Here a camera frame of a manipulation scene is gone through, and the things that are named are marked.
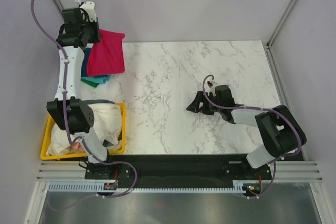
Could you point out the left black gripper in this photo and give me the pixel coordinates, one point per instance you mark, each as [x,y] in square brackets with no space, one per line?
[95,25]

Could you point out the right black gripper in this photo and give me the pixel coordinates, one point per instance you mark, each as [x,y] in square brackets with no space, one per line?
[193,106]

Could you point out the red t shirt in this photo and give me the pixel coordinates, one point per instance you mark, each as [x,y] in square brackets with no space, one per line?
[106,57]

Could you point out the yellow plastic bin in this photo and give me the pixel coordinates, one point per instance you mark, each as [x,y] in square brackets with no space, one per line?
[46,140]

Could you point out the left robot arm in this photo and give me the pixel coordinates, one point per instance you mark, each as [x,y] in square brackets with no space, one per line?
[69,112]

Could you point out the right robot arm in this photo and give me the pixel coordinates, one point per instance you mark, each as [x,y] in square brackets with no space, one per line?
[279,131]

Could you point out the folded navy t shirt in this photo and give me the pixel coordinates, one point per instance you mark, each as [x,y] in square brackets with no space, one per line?
[84,72]

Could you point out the white t shirt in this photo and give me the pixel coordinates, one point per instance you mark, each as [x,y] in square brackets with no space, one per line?
[107,125]

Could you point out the pink t shirt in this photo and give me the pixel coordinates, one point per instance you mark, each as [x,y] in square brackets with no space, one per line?
[76,149]

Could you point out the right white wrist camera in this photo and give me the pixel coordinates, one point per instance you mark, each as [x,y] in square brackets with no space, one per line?
[212,85]

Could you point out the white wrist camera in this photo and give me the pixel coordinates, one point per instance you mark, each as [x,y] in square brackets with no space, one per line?
[89,8]
[212,85]

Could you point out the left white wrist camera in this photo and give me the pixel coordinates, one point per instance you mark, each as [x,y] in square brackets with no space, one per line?
[89,8]

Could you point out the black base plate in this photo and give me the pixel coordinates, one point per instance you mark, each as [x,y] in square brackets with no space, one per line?
[172,171]

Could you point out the right aluminium frame post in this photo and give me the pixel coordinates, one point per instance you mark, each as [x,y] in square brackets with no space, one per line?
[284,17]

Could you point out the grey slotted cable duct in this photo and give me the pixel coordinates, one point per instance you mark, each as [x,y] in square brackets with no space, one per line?
[101,187]

